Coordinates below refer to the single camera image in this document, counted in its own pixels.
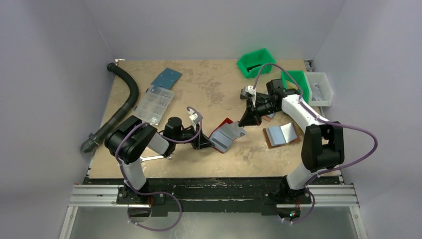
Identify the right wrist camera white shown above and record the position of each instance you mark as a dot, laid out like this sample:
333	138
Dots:
248	92

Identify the red leather card holder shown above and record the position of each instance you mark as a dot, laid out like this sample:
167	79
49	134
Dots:
225	134

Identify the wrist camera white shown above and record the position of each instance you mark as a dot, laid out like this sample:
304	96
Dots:
248	92
195	117

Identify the silver wrench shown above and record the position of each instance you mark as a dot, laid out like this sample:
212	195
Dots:
144	159

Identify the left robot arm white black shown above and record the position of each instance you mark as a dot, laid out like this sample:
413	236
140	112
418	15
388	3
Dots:
129	140

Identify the clear compartment screw box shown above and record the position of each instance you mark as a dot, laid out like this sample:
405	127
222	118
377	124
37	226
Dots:
153	105

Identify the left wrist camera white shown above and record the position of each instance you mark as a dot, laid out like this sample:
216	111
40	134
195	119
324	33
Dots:
195	117

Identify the brown open card holder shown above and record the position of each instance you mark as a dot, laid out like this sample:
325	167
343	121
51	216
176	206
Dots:
277	136

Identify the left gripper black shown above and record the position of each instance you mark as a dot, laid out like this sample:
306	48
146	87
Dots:
201	141

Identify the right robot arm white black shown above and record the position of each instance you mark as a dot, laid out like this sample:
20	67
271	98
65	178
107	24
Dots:
323	144

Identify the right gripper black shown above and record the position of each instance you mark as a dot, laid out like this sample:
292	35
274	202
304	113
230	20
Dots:
254	109

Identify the white plastic bin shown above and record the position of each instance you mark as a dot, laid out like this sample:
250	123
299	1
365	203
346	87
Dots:
321	94

